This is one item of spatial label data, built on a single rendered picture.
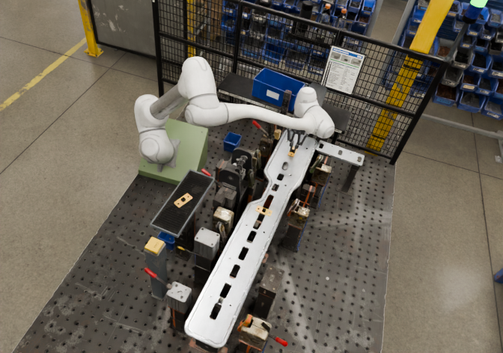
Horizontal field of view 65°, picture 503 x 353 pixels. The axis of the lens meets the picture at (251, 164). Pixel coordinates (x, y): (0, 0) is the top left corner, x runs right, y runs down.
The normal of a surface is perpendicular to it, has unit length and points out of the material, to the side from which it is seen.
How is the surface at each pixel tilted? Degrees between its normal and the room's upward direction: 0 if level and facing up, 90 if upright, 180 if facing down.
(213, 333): 0
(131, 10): 90
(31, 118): 0
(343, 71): 90
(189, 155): 42
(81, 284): 0
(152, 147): 48
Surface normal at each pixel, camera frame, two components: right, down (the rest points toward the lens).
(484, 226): 0.11, -0.68
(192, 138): -0.09, -0.04
